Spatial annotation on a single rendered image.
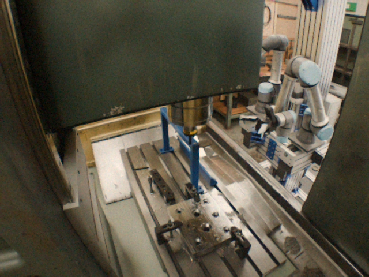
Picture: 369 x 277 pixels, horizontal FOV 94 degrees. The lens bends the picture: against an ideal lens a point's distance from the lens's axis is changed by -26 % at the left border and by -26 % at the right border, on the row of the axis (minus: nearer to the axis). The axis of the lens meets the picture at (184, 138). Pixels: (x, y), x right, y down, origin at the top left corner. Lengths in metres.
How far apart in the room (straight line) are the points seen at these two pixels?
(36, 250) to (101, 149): 1.42
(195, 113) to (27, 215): 0.55
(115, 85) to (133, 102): 0.07
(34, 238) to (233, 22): 0.72
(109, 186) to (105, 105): 1.20
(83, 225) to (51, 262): 0.14
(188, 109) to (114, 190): 1.12
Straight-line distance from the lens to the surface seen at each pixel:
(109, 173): 1.76
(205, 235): 0.99
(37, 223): 0.48
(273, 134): 1.79
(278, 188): 1.52
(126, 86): 0.56
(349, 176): 1.16
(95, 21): 0.53
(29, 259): 0.59
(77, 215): 0.62
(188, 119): 0.72
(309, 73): 1.19
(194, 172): 1.16
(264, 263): 1.06
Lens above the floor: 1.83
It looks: 33 degrees down
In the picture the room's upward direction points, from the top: 1 degrees counter-clockwise
